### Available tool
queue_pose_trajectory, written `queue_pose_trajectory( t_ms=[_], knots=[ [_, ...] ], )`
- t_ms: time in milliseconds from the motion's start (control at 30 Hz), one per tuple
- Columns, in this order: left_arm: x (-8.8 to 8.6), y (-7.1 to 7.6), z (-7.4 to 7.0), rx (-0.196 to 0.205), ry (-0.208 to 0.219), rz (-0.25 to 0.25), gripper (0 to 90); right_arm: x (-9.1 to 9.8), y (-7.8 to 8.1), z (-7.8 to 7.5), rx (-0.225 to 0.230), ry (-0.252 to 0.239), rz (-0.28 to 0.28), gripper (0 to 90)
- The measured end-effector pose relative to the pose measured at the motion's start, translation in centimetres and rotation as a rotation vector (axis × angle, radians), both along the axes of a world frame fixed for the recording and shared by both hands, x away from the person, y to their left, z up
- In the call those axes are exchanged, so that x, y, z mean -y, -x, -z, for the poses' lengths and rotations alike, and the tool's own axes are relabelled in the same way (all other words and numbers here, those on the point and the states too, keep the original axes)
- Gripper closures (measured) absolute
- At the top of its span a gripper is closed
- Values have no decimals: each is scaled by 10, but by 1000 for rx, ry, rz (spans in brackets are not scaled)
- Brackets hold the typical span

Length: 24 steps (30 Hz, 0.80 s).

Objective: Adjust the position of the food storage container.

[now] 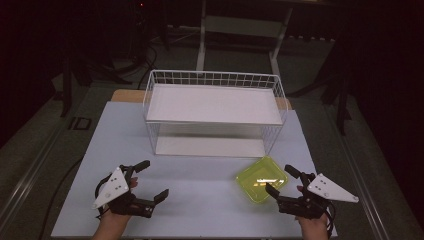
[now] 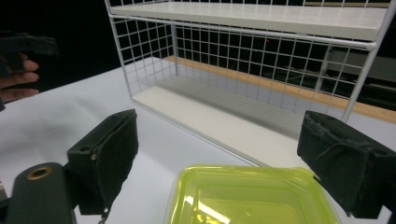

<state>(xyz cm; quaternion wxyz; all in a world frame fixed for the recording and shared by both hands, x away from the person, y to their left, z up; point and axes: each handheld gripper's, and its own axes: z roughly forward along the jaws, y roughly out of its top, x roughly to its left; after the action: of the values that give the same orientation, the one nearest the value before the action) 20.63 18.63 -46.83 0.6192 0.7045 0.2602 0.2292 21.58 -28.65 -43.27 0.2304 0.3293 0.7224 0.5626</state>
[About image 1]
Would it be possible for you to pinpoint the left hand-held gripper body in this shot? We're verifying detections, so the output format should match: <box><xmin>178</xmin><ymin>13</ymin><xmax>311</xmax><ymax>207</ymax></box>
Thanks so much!
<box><xmin>91</xmin><ymin>164</ymin><xmax>158</xmax><ymax>219</ymax></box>

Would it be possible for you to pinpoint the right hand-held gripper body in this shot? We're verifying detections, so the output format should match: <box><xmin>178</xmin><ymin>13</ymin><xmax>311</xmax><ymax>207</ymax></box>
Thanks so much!
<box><xmin>276</xmin><ymin>171</ymin><xmax>360</xmax><ymax>221</ymax></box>

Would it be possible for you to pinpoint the person's left hand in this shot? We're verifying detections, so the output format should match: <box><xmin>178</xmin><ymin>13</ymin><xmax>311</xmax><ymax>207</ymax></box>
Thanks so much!
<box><xmin>99</xmin><ymin>177</ymin><xmax>139</xmax><ymax>226</ymax></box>

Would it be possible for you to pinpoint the person's right hand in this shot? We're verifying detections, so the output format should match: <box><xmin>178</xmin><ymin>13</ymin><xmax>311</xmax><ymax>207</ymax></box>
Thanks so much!
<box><xmin>294</xmin><ymin>185</ymin><xmax>330</xmax><ymax>232</ymax></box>

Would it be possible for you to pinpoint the green square plastic plate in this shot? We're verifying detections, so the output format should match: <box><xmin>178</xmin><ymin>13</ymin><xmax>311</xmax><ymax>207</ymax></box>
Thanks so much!
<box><xmin>235</xmin><ymin>155</ymin><xmax>289</xmax><ymax>205</ymax></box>

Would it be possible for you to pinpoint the white table sheet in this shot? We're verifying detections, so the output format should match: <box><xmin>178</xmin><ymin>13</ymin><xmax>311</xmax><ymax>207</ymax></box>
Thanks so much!
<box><xmin>50</xmin><ymin>100</ymin><xmax>339</xmax><ymax>239</ymax></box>

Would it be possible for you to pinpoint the black floor plate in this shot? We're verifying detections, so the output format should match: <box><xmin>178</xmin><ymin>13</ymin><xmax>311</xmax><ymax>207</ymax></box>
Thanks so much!
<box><xmin>67</xmin><ymin>116</ymin><xmax>93</xmax><ymax>131</ymax></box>

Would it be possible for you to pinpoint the dark tripod stand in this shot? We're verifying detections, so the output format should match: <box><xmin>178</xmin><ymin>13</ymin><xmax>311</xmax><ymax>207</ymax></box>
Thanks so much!
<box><xmin>286</xmin><ymin>49</ymin><xmax>354</xmax><ymax>136</ymax></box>
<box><xmin>49</xmin><ymin>39</ymin><xmax>134</xmax><ymax>118</ymax></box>

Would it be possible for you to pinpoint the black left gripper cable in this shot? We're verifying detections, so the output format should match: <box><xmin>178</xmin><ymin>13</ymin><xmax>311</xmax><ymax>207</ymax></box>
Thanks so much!
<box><xmin>94</xmin><ymin>171</ymin><xmax>114</xmax><ymax>220</ymax></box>

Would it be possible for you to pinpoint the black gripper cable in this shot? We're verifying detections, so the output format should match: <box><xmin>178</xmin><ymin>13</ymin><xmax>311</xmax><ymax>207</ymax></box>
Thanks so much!
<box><xmin>94</xmin><ymin>171</ymin><xmax>114</xmax><ymax>220</ymax></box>
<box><xmin>323</xmin><ymin>199</ymin><xmax>337</xmax><ymax>237</ymax></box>

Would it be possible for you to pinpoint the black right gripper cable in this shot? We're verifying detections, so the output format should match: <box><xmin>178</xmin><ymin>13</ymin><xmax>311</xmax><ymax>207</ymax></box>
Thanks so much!
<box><xmin>323</xmin><ymin>199</ymin><xmax>337</xmax><ymax>237</ymax></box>

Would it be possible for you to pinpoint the metal floor rail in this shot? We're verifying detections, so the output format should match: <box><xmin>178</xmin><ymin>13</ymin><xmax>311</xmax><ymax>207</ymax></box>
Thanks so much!
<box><xmin>0</xmin><ymin>109</ymin><xmax>76</xmax><ymax>231</ymax></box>
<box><xmin>323</xmin><ymin>105</ymin><xmax>392</xmax><ymax>240</ymax></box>

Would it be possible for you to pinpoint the black floor cable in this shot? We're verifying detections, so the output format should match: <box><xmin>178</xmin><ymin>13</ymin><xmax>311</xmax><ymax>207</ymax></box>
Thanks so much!
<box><xmin>37</xmin><ymin>156</ymin><xmax>85</xmax><ymax>240</ymax></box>

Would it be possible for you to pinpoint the white wire shelf rack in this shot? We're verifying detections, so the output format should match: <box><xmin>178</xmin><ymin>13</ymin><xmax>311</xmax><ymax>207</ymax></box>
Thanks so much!
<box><xmin>142</xmin><ymin>68</ymin><xmax>290</xmax><ymax>159</ymax></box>

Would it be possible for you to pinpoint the white metal frame stand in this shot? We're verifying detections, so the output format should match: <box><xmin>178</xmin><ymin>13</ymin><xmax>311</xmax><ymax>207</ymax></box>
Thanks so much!
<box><xmin>195</xmin><ymin>0</ymin><xmax>295</xmax><ymax>78</ymax></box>

